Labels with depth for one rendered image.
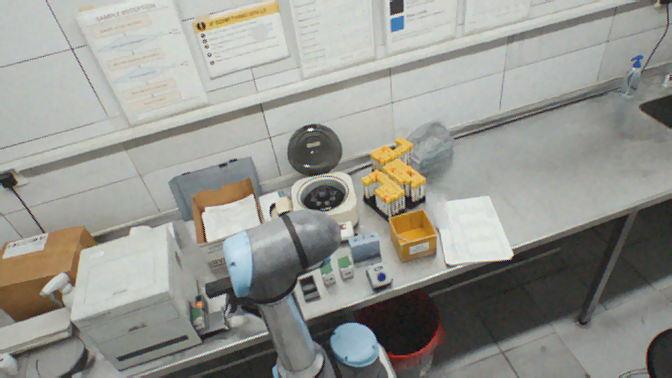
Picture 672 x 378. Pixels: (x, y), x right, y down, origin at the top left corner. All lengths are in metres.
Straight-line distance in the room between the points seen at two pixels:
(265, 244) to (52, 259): 1.14
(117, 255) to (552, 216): 1.49
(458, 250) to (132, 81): 1.24
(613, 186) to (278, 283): 1.46
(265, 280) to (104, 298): 0.68
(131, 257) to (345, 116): 0.96
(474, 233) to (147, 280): 1.09
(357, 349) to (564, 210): 1.02
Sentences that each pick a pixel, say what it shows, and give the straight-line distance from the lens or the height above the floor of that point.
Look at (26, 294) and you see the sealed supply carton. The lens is 1.93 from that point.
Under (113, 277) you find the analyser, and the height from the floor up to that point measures 1.17.
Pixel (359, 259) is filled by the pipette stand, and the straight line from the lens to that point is 1.63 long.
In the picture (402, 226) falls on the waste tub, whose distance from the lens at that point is 1.69.
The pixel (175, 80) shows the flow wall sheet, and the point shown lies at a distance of 1.68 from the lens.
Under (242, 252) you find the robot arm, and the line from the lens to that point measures 0.86.
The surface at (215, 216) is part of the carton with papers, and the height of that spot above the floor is 0.94.
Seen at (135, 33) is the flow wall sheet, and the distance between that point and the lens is 1.61.
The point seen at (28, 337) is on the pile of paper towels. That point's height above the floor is 0.91.
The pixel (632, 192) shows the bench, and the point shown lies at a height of 0.88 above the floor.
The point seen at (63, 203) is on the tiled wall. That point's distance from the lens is 2.01.
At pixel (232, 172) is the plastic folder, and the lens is 1.88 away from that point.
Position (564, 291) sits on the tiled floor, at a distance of 2.75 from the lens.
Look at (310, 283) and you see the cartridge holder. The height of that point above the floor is 0.89.
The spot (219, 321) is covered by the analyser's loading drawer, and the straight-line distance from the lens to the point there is 1.58.
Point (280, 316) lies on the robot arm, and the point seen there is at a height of 1.36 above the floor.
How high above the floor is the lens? 2.16
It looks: 41 degrees down
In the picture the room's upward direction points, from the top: 10 degrees counter-clockwise
